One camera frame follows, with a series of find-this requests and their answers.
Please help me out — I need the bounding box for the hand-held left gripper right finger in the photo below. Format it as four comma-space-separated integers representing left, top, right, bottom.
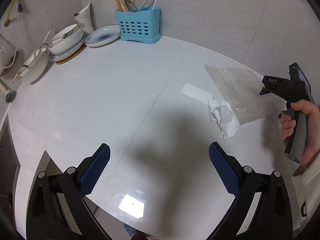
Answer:
209, 142, 293, 240

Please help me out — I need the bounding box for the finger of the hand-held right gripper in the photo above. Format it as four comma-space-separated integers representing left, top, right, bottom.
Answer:
259, 85, 275, 96

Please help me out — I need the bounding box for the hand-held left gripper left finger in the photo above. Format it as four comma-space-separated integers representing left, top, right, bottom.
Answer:
26, 143, 111, 240

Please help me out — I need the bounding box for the clear bubble wrap sheet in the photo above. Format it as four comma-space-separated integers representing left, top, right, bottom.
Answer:
204, 64, 288, 125

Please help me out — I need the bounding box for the white tissue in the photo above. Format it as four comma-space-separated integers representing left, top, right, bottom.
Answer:
207, 100, 240, 138

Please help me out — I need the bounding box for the person's right forearm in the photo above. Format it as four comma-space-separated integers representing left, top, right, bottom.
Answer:
291, 152, 320, 233

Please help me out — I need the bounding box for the person's right hand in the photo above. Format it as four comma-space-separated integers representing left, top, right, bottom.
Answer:
279, 99, 320, 168

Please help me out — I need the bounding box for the grey cabinet door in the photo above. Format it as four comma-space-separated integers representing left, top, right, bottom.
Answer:
0, 122, 21, 215

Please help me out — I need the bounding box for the black head dish brush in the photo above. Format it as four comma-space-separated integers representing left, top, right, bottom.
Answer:
0, 79, 17, 104

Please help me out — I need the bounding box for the round wooden coaster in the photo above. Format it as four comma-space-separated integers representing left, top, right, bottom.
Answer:
55, 45, 87, 65

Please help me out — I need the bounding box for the blue rimmed saucer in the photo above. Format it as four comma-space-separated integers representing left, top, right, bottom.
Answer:
49, 47, 85, 62

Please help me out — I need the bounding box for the blue patterned plate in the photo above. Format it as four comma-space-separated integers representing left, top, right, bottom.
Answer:
84, 24, 121, 47

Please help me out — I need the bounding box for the small white bowl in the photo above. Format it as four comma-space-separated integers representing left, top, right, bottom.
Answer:
51, 24, 83, 43

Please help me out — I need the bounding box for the blue plastic utensil holder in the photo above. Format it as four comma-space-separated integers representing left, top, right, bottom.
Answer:
115, 6, 161, 44

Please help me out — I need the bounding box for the white tapered vase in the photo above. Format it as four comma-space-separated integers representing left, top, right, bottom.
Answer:
74, 2, 95, 34

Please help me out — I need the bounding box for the metal spoon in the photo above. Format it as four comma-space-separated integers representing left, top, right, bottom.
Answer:
124, 0, 138, 12

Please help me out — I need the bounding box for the white cable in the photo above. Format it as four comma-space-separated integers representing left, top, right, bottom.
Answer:
0, 0, 22, 68

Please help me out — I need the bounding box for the yellow handled tool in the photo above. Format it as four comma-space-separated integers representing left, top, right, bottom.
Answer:
4, 0, 24, 28

